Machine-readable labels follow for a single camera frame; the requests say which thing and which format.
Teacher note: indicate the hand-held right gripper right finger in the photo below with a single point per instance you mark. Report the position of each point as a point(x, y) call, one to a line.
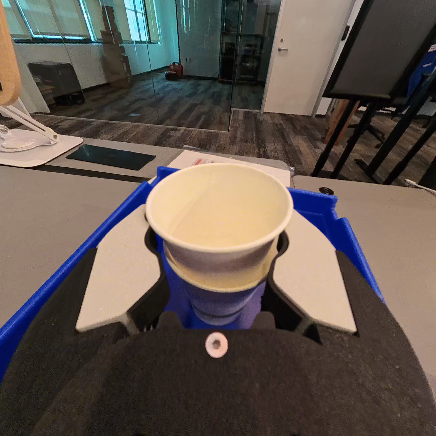
point(313, 279)

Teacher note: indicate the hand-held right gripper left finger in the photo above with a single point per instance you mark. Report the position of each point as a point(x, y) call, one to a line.
point(119, 272)

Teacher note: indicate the blue plastic bin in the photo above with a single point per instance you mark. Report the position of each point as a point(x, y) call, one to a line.
point(323, 211)

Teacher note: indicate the stack of white paper cups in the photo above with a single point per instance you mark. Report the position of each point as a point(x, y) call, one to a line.
point(221, 303)

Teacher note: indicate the green-striped white paper cup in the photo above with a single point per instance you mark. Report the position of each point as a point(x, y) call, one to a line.
point(218, 204)

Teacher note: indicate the round black desk grommet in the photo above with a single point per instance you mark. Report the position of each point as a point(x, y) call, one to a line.
point(326, 190)

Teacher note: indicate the laminated printed paper sheet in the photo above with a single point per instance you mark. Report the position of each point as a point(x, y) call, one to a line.
point(184, 160)

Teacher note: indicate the black monitor floor stand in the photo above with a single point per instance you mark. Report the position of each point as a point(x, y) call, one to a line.
point(374, 163)

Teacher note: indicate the black office chair base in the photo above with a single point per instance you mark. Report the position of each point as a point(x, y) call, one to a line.
point(373, 133)

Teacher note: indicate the dark low cabinet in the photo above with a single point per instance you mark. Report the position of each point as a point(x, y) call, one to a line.
point(56, 81)

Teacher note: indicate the red equipment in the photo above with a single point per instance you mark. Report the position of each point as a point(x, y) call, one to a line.
point(175, 70)

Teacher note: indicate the stacked cardboard boxes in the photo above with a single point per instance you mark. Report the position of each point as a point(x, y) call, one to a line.
point(117, 61)

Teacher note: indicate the white door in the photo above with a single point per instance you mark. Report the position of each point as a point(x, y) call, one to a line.
point(299, 68)

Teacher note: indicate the blue jacket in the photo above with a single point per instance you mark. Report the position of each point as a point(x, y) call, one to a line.
point(422, 71)

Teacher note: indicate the black easel signboard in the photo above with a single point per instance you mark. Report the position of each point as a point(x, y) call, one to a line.
point(381, 51)

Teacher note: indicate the dark shelving unit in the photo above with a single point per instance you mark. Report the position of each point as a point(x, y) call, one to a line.
point(240, 44)

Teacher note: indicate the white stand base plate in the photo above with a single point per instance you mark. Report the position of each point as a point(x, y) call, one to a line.
point(51, 150)

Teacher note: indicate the black wall card reader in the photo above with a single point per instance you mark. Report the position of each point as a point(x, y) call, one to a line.
point(345, 33)

